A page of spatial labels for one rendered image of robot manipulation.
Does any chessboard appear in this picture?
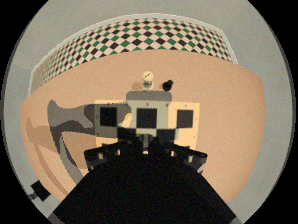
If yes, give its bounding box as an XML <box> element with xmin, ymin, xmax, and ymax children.
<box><xmin>94</xmin><ymin>100</ymin><xmax>199</xmax><ymax>150</ymax></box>

